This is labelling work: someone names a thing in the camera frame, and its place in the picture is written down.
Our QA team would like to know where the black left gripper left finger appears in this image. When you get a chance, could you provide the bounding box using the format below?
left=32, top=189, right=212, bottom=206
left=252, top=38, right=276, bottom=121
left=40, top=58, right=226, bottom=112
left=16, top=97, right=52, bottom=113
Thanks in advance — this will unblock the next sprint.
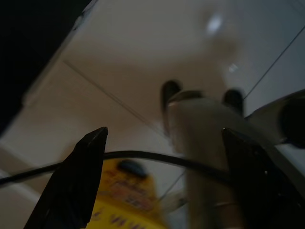
left=23, top=126, right=109, bottom=229

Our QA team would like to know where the black floor mat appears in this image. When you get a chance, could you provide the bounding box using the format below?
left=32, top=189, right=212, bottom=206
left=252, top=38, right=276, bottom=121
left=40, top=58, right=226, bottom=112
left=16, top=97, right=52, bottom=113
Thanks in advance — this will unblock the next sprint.
left=0, top=0, right=98, bottom=134

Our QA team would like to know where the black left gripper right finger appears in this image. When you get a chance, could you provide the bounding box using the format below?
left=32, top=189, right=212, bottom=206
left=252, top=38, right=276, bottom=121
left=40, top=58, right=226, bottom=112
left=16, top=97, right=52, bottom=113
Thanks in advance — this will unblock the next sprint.
left=221, top=127, right=305, bottom=229

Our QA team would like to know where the yellow printed package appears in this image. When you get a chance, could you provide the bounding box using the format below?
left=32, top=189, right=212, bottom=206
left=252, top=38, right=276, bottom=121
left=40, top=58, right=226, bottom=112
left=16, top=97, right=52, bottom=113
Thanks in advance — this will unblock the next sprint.
left=87, top=158, right=173, bottom=229

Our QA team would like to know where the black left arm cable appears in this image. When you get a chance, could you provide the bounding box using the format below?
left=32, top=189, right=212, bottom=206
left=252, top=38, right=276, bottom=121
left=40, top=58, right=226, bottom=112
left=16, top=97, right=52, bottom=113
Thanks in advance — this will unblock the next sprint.
left=0, top=150, right=231, bottom=186

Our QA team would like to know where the black robot foot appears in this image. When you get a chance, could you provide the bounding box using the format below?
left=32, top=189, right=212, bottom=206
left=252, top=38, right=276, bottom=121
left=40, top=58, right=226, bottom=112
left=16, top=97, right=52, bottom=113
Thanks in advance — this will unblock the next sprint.
left=161, top=80, right=182, bottom=115
left=223, top=89, right=244, bottom=114

